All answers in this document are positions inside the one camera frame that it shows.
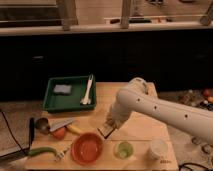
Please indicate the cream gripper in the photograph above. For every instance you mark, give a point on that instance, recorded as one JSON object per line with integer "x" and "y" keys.
{"x": 111, "y": 123}

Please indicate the yellow banana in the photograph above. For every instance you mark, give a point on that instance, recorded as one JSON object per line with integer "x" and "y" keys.
{"x": 74, "y": 129}

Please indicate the white cup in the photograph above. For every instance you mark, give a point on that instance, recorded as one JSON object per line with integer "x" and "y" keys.
{"x": 158, "y": 149}

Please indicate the green plastic tray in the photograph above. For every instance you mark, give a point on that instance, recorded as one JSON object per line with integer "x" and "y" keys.
{"x": 54, "y": 103}

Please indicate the orange tomato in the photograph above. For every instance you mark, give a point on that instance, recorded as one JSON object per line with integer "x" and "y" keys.
{"x": 59, "y": 133}

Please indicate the metal ladle black handle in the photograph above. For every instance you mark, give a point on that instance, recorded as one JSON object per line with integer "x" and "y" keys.
{"x": 41, "y": 124}

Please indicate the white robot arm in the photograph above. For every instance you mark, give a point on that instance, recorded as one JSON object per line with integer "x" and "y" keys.
{"x": 134, "y": 97}

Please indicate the grey sponge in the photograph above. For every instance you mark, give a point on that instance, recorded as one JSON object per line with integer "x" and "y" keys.
{"x": 62, "y": 89}

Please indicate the green cup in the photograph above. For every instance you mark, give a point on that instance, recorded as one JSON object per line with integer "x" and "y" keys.
{"x": 123, "y": 150}

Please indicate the silver knife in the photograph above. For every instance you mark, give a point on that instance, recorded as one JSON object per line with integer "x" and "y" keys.
{"x": 60, "y": 124}

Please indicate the spice bottle rack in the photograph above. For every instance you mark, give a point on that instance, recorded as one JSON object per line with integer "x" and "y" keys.
{"x": 206, "y": 148}

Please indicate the brown chalkboard eraser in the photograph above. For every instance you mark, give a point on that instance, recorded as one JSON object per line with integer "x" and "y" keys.
{"x": 105, "y": 131}

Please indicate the red bowl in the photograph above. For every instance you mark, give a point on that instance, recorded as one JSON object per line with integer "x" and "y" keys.
{"x": 87, "y": 148}

